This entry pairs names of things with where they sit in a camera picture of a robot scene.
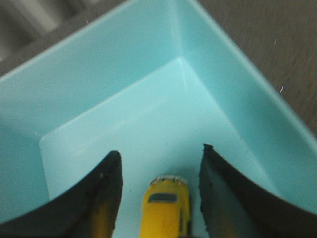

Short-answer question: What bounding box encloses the light blue storage box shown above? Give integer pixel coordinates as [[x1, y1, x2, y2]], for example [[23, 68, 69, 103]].
[[0, 0, 317, 229]]

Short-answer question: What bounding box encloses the yellow toy beetle car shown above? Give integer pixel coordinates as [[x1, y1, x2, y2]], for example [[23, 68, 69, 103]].
[[139, 175, 192, 238]]

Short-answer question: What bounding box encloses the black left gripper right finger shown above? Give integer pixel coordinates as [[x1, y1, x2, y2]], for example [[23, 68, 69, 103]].
[[199, 144, 317, 238]]

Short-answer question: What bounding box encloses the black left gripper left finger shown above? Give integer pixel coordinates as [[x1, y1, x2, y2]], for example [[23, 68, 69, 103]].
[[0, 151, 123, 238]]

